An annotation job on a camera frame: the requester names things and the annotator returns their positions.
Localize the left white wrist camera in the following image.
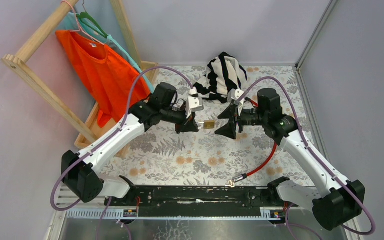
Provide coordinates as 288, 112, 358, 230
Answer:
185, 95, 204, 118

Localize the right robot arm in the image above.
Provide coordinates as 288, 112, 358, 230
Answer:
215, 88, 366, 231

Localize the black white striped cloth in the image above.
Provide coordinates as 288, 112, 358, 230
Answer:
193, 52, 248, 105

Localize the red cable lock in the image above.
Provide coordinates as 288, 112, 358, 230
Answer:
227, 97, 279, 189

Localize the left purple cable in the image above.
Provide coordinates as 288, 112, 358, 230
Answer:
50, 66, 196, 240

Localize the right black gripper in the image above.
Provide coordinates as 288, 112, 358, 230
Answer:
214, 102, 268, 140

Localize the purple cable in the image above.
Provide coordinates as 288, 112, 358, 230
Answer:
238, 76, 377, 240
50, 66, 196, 240

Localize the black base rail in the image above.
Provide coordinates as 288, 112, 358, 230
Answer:
104, 185, 288, 219

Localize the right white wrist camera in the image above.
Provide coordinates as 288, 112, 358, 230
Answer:
227, 89, 245, 116

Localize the wooden clothes rack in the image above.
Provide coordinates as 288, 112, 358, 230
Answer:
1, 0, 159, 149

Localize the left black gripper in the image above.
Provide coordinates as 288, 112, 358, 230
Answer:
160, 105, 200, 135

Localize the orange t-shirt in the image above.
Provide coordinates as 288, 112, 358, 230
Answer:
55, 30, 151, 128

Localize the floral tablecloth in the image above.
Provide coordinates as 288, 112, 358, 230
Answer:
99, 66, 314, 187

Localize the pink hanger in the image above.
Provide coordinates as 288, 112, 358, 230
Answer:
60, 0, 104, 45

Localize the light blue shirt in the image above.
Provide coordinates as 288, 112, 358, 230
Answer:
55, 12, 142, 97

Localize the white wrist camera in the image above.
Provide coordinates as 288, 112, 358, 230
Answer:
185, 95, 204, 118
227, 89, 245, 116

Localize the brass padlock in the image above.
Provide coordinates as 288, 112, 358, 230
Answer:
197, 120, 216, 130

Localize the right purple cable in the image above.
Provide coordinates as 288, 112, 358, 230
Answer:
238, 76, 377, 240

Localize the green hanger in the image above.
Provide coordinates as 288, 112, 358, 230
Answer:
76, 0, 109, 39

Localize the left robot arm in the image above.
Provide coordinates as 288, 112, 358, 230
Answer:
61, 82, 204, 206

